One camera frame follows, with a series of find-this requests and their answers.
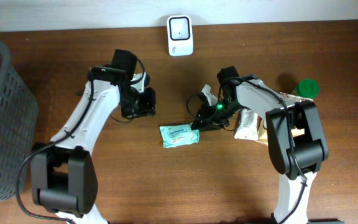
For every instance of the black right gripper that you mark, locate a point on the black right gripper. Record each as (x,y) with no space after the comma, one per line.
(211,124)

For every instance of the green lid jar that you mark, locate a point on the green lid jar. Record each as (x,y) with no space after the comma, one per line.
(307,88)

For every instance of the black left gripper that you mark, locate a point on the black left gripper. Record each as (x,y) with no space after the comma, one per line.
(148,107)

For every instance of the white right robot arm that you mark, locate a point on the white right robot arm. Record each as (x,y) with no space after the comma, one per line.
(296,142)

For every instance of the teal tissue pack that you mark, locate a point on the teal tissue pack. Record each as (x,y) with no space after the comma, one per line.
(179,135)

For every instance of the white barcode scanner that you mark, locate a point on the white barcode scanner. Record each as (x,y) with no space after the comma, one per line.
(180,35)

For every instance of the white cream tube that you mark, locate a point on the white cream tube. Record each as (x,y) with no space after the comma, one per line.
(247,127)

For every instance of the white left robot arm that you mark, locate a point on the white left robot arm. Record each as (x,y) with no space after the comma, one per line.
(63,178)

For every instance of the grey plastic basket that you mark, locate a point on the grey plastic basket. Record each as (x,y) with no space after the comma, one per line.
(18,116)

